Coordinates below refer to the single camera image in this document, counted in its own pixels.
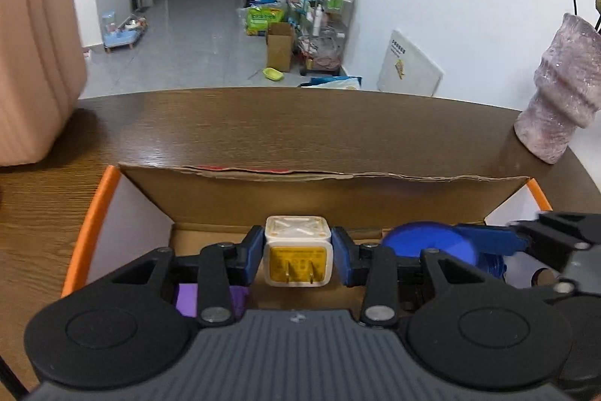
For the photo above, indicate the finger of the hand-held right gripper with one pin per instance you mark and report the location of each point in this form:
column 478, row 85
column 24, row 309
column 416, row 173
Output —
column 490, row 240
column 494, row 268

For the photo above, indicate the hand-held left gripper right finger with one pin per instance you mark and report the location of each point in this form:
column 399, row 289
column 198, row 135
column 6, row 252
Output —
column 343, row 255

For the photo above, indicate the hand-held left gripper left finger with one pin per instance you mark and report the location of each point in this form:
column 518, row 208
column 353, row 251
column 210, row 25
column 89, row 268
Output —
column 252, row 255

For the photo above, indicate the white yellow plug adapter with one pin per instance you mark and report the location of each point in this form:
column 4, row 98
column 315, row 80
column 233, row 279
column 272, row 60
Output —
column 296, row 257

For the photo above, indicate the blue round lid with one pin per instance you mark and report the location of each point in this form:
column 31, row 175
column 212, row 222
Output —
column 422, row 239

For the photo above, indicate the orange cardboard box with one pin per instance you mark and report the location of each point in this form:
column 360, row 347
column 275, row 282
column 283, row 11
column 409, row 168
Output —
column 300, row 201

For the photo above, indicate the purple round lid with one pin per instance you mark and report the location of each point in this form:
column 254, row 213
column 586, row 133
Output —
column 190, row 300

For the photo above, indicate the pink textured vase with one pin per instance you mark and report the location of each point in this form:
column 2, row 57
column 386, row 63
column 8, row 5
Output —
column 561, row 91

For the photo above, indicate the blue bag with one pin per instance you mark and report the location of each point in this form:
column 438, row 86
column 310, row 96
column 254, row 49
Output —
column 328, row 82

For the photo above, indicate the yellow dish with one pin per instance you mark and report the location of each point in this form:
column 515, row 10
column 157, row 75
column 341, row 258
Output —
column 273, row 74

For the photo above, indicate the white flat board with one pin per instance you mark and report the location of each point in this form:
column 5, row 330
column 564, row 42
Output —
column 408, row 65

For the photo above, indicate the brown cardboard box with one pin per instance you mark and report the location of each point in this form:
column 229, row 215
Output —
column 280, row 48

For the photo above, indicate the metal trolley rack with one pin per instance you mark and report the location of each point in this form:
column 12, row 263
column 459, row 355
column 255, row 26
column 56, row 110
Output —
column 328, row 30

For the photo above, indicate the green yellow bag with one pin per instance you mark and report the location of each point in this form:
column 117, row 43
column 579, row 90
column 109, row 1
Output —
column 263, row 19

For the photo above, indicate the blue low stool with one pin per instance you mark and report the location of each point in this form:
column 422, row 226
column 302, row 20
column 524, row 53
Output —
column 119, row 37

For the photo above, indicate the pink suitcase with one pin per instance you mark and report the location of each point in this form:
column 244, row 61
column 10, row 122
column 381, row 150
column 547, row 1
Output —
column 33, row 53

